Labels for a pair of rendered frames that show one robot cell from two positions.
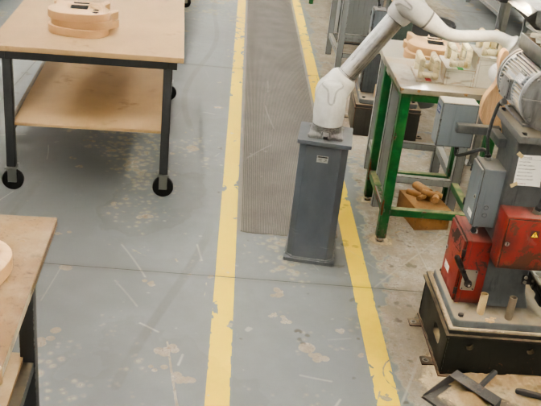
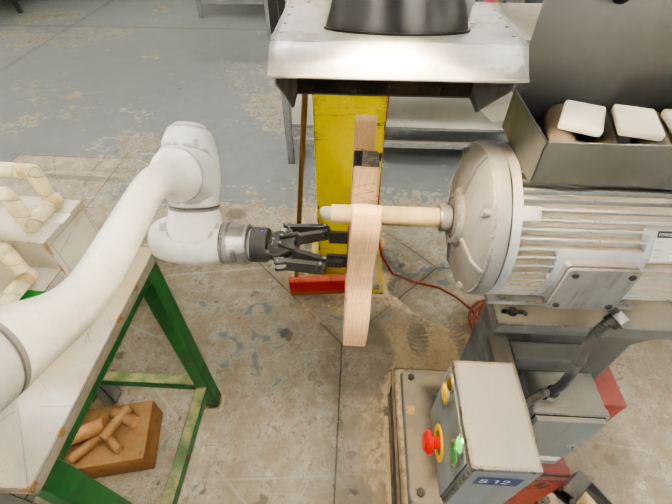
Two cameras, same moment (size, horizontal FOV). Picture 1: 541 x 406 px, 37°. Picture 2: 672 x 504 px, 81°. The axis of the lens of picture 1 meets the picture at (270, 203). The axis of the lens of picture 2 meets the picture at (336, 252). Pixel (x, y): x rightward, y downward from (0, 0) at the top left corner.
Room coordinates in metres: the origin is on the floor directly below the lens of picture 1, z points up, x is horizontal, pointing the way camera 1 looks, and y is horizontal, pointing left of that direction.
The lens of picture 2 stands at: (3.56, -0.51, 1.69)
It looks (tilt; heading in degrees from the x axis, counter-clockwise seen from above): 46 degrees down; 277
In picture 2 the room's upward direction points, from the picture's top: straight up
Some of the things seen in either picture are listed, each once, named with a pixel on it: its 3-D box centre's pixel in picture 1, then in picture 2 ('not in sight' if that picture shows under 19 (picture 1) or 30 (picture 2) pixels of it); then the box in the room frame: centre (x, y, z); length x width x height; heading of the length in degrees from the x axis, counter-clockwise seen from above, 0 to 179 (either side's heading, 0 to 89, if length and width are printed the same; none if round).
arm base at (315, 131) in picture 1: (326, 130); not in sight; (3.89, -0.24, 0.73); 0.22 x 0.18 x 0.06; 176
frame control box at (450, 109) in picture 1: (463, 134); (509, 427); (3.30, -0.79, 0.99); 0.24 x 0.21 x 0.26; 4
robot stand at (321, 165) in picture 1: (317, 194); not in sight; (3.91, -0.25, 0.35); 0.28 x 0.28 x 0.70; 86
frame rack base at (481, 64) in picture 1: (484, 67); (28, 243); (4.38, -1.09, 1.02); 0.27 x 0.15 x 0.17; 1
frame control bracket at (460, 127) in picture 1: (477, 129); (506, 387); (3.30, -0.85, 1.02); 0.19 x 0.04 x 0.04; 94
